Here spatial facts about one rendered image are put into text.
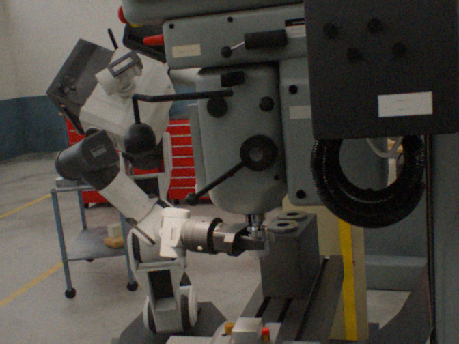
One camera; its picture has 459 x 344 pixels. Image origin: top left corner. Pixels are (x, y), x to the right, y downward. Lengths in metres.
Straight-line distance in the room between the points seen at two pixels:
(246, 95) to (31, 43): 11.51
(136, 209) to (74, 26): 10.44
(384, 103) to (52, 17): 11.57
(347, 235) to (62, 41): 9.73
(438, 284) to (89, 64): 1.12
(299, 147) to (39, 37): 11.47
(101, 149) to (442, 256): 0.93
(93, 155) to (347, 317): 2.06
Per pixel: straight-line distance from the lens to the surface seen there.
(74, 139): 6.83
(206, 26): 1.12
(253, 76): 1.11
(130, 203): 1.62
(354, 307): 3.23
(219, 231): 1.29
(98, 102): 1.63
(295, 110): 1.08
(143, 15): 1.16
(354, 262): 3.13
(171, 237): 1.38
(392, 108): 0.81
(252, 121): 1.12
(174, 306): 2.17
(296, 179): 1.10
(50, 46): 12.28
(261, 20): 1.08
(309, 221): 1.68
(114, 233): 4.42
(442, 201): 1.05
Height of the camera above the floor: 1.65
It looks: 12 degrees down
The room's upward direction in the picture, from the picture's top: 6 degrees counter-clockwise
